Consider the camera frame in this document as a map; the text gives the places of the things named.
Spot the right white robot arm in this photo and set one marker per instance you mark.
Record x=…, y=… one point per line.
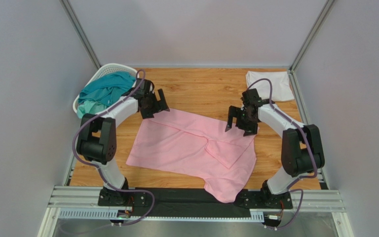
x=302, y=152

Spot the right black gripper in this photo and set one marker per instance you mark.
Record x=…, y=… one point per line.
x=244, y=119

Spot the pink t shirt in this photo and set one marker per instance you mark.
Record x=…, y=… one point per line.
x=186, y=143

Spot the mint green t shirt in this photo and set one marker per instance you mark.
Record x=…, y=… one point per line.
x=89, y=107

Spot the right aluminium corner post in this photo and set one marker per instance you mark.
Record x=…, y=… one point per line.
x=313, y=32

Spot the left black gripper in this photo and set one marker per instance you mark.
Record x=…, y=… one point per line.
x=160, y=105

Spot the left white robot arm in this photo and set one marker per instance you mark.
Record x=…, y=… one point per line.
x=95, y=143

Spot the aluminium corner post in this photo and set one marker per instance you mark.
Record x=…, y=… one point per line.
x=70, y=12
x=313, y=32

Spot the teal t shirt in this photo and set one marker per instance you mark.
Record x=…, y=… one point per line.
x=107, y=89

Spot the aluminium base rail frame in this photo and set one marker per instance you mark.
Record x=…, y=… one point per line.
x=81, y=202

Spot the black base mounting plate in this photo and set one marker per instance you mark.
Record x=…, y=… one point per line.
x=169, y=202

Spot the white plastic laundry basket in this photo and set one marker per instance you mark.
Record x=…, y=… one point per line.
x=104, y=70

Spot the folded white t shirt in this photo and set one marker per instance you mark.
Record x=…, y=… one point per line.
x=281, y=90

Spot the left aluminium corner post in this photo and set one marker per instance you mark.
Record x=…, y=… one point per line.
x=70, y=12

